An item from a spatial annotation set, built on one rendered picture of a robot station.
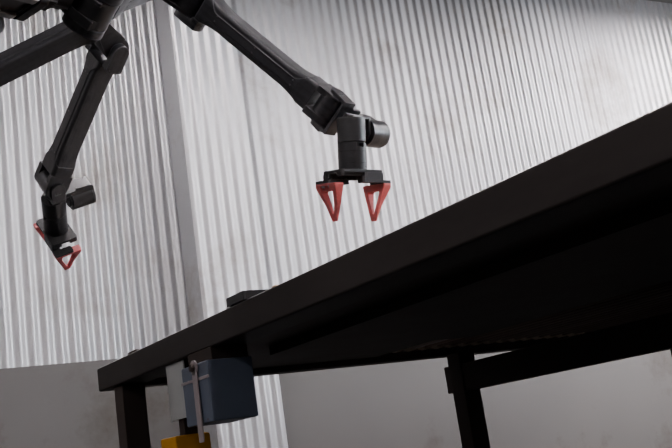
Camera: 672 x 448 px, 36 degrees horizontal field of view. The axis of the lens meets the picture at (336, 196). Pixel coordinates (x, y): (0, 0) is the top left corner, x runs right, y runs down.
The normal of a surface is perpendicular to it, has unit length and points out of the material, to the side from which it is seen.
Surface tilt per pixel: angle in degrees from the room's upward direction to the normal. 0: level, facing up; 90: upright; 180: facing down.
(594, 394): 90
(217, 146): 90
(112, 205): 90
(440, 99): 90
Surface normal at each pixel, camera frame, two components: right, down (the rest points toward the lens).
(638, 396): 0.48, -0.28
